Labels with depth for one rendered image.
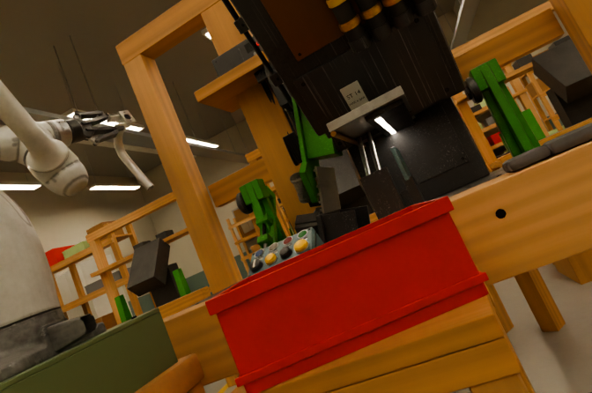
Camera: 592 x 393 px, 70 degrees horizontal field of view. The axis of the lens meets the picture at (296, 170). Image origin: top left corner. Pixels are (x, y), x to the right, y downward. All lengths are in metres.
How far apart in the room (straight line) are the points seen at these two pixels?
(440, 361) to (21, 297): 0.51
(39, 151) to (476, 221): 1.02
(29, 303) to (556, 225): 0.76
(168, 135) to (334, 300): 1.27
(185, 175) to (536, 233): 1.21
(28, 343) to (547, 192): 0.76
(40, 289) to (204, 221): 1.00
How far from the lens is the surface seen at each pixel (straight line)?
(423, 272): 0.53
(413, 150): 1.17
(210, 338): 0.94
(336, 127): 0.85
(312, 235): 0.85
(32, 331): 0.65
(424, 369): 0.50
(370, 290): 0.52
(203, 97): 1.49
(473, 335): 0.49
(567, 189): 0.79
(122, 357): 0.64
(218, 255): 1.60
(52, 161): 1.28
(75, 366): 0.59
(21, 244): 0.68
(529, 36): 1.54
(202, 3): 1.73
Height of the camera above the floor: 0.94
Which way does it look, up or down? 9 degrees up
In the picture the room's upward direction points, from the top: 24 degrees counter-clockwise
